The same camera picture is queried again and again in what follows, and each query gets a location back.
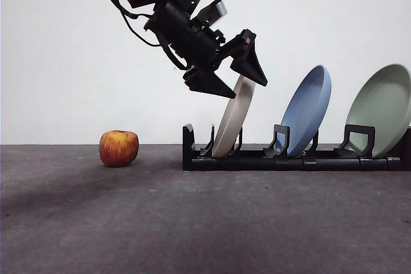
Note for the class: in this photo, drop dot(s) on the black plate rack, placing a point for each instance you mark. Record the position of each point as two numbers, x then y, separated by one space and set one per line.
257 164

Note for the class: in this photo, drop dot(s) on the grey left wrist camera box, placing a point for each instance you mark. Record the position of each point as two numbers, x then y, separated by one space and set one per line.
221 9

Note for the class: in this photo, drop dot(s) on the red yellow apple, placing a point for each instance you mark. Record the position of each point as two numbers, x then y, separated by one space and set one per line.
118 149

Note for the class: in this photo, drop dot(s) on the green plate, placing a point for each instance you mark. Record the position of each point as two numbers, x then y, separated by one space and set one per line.
379 110

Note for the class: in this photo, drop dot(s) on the pale yellow cream plate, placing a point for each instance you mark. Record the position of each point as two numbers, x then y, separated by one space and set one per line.
232 120

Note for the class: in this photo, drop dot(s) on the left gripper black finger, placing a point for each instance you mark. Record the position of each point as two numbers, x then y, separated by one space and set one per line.
248 62
208 83

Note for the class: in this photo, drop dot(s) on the blue plate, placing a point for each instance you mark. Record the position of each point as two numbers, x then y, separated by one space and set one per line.
305 116

